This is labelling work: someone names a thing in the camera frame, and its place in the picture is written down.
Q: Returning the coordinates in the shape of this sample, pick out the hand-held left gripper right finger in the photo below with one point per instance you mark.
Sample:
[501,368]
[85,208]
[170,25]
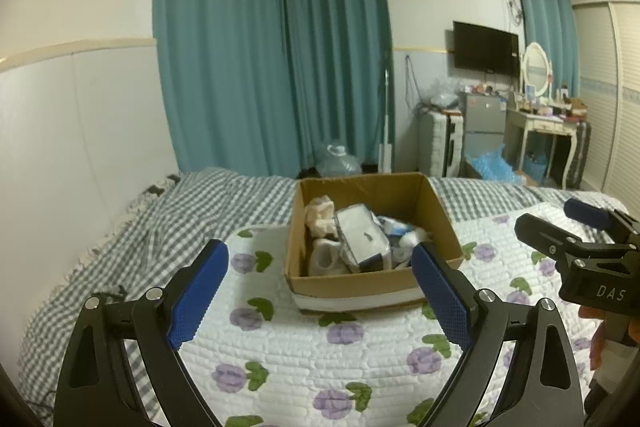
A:
[442,302]

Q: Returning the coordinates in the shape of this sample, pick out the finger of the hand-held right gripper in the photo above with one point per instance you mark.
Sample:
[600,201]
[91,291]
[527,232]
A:
[540,232]
[587,212]

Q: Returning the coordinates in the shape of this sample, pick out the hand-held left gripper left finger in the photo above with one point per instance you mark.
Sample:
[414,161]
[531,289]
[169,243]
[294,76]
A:
[197,292]

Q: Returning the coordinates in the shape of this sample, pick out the white cloth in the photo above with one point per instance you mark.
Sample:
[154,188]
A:
[414,241]

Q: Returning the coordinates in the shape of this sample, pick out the light blue tissue packet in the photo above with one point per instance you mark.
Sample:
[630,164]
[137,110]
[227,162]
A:
[395,229]

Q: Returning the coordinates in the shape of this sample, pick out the brown cardboard box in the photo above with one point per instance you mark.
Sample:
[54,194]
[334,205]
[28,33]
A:
[350,288]

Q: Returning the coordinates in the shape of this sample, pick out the cream cloth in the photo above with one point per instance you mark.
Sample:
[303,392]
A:
[320,214]

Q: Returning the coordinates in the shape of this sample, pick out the person's right hand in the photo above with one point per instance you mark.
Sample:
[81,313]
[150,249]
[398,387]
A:
[602,337]

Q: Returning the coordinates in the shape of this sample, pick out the dark suitcase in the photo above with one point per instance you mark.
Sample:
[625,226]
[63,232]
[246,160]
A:
[580,157]

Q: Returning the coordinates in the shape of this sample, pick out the blue basket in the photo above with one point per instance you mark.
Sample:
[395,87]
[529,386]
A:
[535,167]

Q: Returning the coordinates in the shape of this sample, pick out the blue bubble wrap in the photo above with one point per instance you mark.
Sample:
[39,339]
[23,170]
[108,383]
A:
[492,167]

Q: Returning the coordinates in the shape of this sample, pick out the grey checked bed sheet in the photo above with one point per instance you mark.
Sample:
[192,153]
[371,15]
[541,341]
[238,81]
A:
[150,227]

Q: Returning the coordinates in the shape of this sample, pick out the white dressing table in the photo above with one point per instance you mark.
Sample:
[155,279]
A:
[540,122]

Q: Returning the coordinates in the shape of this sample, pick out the white wardrobe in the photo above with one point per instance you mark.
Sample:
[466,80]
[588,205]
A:
[615,107]

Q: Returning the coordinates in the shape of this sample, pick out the group of cosmetics bottles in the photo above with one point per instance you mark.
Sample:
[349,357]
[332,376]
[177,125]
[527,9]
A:
[555,107]

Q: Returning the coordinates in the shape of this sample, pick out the brown patterned cloth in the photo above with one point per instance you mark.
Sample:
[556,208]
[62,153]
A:
[160,186]

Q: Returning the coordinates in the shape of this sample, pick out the grey mini fridge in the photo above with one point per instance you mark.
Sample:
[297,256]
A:
[482,117]

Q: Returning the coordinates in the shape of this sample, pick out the white floral quilt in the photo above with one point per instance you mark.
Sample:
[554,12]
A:
[310,367]

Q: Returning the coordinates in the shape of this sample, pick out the white suitcase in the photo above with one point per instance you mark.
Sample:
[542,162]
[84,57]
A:
[437,142]

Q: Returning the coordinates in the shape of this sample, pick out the white oval mirror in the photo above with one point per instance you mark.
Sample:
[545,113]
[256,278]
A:
[535,69]

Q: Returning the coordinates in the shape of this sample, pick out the white mop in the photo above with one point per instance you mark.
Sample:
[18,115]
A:
[386,157]

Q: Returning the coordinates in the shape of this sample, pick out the clear plastic bag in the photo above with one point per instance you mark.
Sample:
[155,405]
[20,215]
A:
[440,94]

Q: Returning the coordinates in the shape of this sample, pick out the clear water jug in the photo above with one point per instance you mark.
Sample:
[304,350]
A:
[337,162]

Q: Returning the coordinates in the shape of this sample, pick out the teal curtain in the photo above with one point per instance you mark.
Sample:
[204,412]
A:
[340,57]
[545,22]
[215,47]

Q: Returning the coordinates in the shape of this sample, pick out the black wall television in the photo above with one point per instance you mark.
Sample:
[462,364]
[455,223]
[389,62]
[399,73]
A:
[485,49]

